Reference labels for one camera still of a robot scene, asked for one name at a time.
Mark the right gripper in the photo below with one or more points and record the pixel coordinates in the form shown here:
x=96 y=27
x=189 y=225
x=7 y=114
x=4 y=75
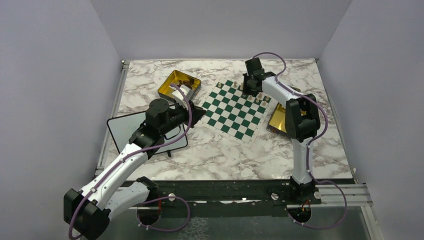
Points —
x=245 y=90

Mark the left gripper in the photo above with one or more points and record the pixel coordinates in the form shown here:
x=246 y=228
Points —
x=196 y=113

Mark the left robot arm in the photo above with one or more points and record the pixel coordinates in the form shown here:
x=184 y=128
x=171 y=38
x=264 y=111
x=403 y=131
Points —
x=89 y=211

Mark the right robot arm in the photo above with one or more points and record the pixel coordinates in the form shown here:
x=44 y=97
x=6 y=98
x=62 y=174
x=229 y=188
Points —
x=301 y=122

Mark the green white chess board mat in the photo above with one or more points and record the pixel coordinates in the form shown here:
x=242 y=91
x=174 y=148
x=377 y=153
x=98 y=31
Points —
x=232 y=115

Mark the gold tin with dark pieces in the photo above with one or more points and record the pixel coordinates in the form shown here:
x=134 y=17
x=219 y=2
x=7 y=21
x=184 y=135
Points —
x=179 y=78

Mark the gold tin with light pieces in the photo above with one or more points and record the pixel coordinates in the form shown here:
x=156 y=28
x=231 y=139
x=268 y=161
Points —
x=276 y=123

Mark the beige stapler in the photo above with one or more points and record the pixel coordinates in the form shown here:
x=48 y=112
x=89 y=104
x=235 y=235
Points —
x=296 y=89

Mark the small whiteboard with stand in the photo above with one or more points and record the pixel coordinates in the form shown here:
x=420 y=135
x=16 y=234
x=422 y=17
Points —
x=122 y=128

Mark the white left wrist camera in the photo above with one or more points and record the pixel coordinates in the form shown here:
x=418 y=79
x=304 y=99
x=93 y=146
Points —
x=178 y=97

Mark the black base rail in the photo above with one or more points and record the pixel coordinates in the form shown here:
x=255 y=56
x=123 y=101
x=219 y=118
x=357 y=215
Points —
x=226 y=199

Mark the aluminium rail right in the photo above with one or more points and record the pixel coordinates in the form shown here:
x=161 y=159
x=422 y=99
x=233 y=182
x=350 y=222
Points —
x=356 y=195

